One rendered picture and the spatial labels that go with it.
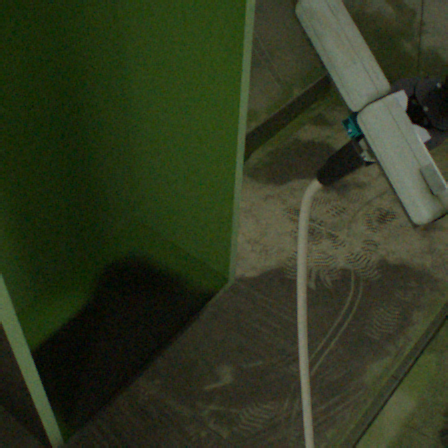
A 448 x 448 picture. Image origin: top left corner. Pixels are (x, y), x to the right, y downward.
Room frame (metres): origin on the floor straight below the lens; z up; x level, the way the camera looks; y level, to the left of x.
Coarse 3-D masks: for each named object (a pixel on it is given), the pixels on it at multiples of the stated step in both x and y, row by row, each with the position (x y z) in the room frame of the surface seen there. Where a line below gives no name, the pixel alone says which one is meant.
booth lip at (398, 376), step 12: (444, 312) 1.26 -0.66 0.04; (432, 324) 1.22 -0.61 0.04; (432, 336) 1.19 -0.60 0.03; (420, 348) 1.14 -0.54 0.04; (408, 360) 1.11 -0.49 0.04; (396, 372) 1.07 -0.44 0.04; (408, 372) 1.08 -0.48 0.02; (384, 384) 1.04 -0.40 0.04; (396, 384) 1.04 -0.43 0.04; (384, 396) 1.00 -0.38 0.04; (372, 408) 0.97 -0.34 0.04; (360, 420) 0.94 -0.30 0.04; (372, 420) 0.94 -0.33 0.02; (360, 432) 0.91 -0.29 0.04; (348, 444) 0.87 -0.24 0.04
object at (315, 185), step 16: (304, 208) 0.77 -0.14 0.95; (304, 224) 0.77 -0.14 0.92; (304, 240) 0.77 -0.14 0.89; (304, 256) 0.77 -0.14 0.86; (304, 272) 0.76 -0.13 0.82; (304, 288) 0.75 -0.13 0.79; (304, 304) 0.75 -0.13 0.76; (304, 320) 0.74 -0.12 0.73; (304, 336) 0.73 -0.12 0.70; (304, 352) 0.71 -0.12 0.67; (304, 368) 0.70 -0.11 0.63; (304, 384) 0.69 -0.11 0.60; (304, 400) 0.68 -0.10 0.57; (304, 416) 0.66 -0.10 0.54; (304, 432) 0.65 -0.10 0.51
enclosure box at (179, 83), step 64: (0, 0) 1.09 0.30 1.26; (64, 0) 1.19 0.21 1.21; (128, 0) 1.26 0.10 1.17; (192, 0) 1.13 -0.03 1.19; (0, 64) 1.09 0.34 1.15; (64, 64) 1.19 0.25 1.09; (128, 64) 1.29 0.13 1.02; (192, 64) 1.15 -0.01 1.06; (0, 128) 1.08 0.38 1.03; (64, 128) 1.19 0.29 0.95; (128, 128) 1.33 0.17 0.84; (192, 128) 1.17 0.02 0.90; (0, 192) 1.07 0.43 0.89; (64, 192) 1.19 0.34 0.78; (128, 192) 1.35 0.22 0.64; (192, 192) 1.20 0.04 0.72; (0, 256) 1.06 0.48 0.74; (64, 256) 1.19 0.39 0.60; (128, 256) 1.25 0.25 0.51; (192, 256) 1.23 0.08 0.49; (0, 320) 0.65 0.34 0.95; (64, 320) 1.06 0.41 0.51; (128, 320) 1.04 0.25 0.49; (192, 320) 1.02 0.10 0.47; (0, 384) 0.78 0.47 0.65; (64, 384) 0.88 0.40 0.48; (128, 384) 0.86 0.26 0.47
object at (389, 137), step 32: (320, 0) 0.72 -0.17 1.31; (320, 32) 0.69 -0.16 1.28; (352, 32) 0.69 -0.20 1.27; (352, 64) 0.66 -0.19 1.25; (352, 96) 0.64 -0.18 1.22; (384, 96) 0.64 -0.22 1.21; (384, 128) 0.60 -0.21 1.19; (352, 160) 0.65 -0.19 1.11; (384, 160) 0.59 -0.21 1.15; (416, 160) 0.57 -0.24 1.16; (416, 192) 0.54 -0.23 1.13; (416, 224) 0.54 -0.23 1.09
